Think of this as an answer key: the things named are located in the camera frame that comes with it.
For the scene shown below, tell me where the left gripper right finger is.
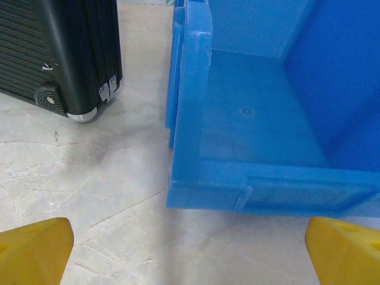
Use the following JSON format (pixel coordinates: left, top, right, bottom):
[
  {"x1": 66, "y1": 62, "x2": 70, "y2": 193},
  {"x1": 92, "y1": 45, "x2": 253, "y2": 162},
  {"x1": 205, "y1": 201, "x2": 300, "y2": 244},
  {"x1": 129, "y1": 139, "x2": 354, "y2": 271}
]
[{"x1": 305, "y1": 217, "x2": 380, "y2": 285}]

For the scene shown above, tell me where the black carrying case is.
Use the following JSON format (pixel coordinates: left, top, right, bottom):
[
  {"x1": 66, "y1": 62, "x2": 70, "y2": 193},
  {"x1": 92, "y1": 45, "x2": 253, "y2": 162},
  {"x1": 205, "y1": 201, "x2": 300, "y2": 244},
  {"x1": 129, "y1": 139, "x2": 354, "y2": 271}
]
[{"x1": 0, "y1": 0, "x2": 124, "y2": 124}]

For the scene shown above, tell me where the blue plastic bin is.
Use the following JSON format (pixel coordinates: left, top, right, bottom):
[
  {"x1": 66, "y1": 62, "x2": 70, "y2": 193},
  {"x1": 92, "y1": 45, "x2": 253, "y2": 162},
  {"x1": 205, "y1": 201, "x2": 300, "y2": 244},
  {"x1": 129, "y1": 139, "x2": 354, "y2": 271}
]
[{"x1": 164, "y1": 0, "x2": 380, "y2": 220}]

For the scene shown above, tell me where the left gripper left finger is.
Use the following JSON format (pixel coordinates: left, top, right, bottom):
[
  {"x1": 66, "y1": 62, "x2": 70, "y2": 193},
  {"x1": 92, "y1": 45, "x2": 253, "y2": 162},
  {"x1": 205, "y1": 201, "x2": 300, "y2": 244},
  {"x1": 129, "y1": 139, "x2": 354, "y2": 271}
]
[{"x1": 0, "y1": 217, "x2": 75, "y2": 285}]

